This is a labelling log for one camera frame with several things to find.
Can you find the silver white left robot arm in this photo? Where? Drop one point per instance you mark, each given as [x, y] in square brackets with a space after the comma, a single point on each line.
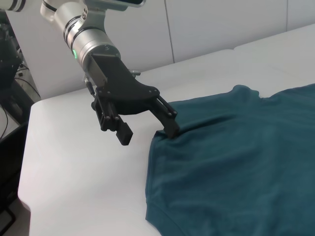
[93, 41]

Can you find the dark floor case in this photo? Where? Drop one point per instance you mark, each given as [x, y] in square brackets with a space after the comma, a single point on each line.
[9, 172]

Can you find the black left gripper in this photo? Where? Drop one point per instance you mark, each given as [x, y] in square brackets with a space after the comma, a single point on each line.
[123, 83]

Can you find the teal blue shirt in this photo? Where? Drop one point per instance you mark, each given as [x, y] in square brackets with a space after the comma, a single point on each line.
[233, 159]

